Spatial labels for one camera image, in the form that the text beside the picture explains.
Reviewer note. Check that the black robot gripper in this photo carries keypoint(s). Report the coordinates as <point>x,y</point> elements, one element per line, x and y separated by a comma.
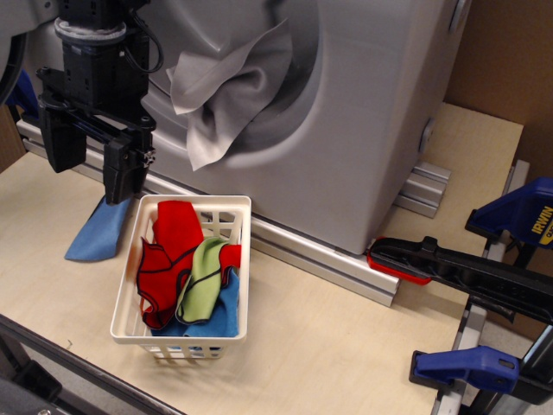
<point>97,94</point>

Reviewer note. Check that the grey cloth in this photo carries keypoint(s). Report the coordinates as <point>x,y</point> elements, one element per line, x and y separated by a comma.
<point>220,98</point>

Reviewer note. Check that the white plastic laundry basket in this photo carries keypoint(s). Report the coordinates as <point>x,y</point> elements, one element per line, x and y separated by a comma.
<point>227,217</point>

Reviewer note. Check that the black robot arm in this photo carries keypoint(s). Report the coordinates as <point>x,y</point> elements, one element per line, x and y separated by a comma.
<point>105,14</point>

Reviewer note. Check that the washing machine door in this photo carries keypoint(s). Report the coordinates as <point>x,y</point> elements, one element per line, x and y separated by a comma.
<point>27,40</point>

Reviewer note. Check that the grey toy washing machine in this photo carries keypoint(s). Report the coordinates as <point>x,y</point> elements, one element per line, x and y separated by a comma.
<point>328,156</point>

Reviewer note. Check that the blue cloth on table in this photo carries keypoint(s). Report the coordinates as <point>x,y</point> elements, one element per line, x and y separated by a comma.
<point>98,239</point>

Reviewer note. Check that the red cloth with black trim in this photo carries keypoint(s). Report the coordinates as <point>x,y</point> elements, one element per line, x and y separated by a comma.
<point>165,264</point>

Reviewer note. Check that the green cloth with black trim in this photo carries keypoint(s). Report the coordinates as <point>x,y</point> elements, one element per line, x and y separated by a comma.
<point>198,298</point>

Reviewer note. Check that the blue cloth in basket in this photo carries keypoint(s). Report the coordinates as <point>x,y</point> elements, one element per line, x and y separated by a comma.
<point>223,321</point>

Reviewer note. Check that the short aluminium extrusion block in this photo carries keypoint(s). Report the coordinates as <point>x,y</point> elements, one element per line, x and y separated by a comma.
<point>423,190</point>

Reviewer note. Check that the brown cardboard panel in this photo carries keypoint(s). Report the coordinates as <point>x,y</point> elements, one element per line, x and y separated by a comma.
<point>503,68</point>

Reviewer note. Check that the blue Irwin clamp upper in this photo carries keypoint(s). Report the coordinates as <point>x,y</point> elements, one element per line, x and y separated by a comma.
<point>526,213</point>

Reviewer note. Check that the blue clamp lower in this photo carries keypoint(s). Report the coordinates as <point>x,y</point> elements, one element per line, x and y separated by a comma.
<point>485,368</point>

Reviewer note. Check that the black metal table frame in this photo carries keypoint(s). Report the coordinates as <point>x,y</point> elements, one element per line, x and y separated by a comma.
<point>40,377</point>

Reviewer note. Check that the long aluminium extrusion rail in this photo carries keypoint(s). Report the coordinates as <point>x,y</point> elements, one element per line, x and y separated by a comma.
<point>349,271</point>

